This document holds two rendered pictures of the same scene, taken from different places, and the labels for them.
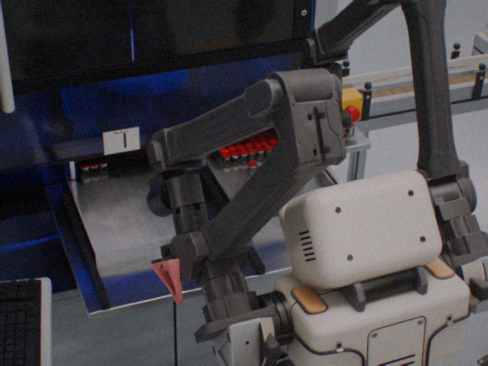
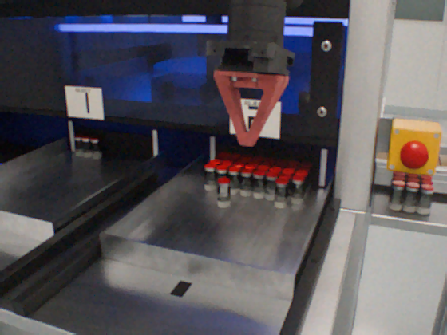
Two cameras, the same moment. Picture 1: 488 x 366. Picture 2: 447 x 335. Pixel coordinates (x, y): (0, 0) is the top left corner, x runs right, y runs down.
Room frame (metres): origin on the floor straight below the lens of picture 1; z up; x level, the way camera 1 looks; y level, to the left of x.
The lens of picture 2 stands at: (1.40, -0.46, 1.20)
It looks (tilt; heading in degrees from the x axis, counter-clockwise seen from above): 21 degrees down; 43
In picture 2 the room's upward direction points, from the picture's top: straight up
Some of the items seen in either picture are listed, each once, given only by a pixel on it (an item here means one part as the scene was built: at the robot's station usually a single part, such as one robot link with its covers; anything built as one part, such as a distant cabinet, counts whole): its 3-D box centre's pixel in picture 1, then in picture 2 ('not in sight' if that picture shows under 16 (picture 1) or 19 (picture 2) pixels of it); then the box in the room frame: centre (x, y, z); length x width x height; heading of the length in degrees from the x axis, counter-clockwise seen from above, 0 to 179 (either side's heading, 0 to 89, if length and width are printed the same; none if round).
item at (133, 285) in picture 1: (212, 217); (118, 224); (1.73, 0.07, 0.87); 0.70 x 0.48 x 0.02; 112
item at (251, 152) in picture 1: (255, 157); (252, 183); (1.94, -0.02, 0.90); 0.18 x 0.02 x 0.05; 112
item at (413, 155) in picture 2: (351, 112); (413, 154); (2.02, -0.26, 0.99); 0.04 x 0.04 x 0.04; 22
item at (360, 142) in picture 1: (338, 136); (410, 207); (2.11, -0.24, 0.87); 0.14 x 0.13 x 0.02; 22
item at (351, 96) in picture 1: (343, 104); (413, 144); (2.06, -0.25, 1.00); 0.08 x 0.07 x 0.07; 22
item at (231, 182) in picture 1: (269, 178); (235, 208); (1.86, -0.06, 0.90); 0.34 x 0.26 x 0.04; 22
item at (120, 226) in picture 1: (133, 205); (61, 178); (1.73, 0.26, 0.90); 0.34 x 0.26 x 0.04; 22
